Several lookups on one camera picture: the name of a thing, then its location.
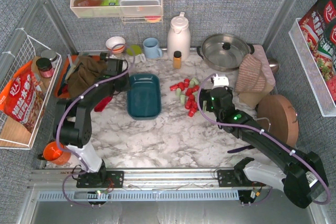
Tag brown cloth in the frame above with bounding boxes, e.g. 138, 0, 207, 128
68, 56, 107, 99

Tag green capsule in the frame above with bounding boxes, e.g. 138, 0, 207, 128
180, 94, 186, 104
192, 77, 199, 85
175, 88, 182, 97

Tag red cloth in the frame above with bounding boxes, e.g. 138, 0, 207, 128
94, 96, 113, 112

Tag pink striped towel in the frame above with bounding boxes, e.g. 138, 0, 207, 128
235, 54, 266, 93

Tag teal storage basket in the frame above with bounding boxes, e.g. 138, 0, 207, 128
127, 73, 162, 121

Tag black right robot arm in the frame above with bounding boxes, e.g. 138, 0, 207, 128
197, 87, 331, 208

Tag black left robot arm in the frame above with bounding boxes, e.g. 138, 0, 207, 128
54, 59, 135, 173

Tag white orange bowl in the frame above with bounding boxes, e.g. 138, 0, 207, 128
106, 36, 125, 54

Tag green lid cup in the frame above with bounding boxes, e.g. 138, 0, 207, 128
126, 45, 146, 64

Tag brown cardboard sheet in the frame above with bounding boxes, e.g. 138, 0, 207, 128
238, 83, 274, 109

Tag blue mug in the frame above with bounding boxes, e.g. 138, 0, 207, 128
143, 38, 163, 59

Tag steel pot with lid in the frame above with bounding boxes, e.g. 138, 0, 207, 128
196, 34, 255, 72

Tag orange tray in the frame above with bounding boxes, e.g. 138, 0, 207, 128
54, 55, 102, 99

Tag round wooden board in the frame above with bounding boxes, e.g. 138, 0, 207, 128
257, 94, 299, 147

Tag orange spice bottle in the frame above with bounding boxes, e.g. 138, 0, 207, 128
173, 51, 182, 69

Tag pink egg tray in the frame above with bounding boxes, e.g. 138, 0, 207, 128
252, 44, 276, 87

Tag silver lid jar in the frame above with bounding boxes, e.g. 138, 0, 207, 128
41, 49, 58, 62

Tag red lid jar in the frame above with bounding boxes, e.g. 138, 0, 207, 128
36, 58, 54, 78

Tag white thermos jug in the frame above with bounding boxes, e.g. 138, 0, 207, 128
167, 12, 191, 61

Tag clear plastic containers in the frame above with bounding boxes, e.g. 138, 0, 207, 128
119, 0, 161, 17

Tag red snack bag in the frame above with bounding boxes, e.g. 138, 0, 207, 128
1, 61, 44, 133

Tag orange cup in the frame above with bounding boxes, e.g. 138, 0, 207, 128
40, 141, 71, 165

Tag red seasoning packet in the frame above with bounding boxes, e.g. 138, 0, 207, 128
299, 0, 335, 101

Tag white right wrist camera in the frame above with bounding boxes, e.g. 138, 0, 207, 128
211, 74, 229, 89

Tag purple handled knife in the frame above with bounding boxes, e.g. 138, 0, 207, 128
227, 145, 252, 154

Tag white wire basket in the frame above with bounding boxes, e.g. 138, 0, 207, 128
1, 28, 62, 150

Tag white mesh wall basket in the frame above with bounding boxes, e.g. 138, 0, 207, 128
288, 18, 335, 118

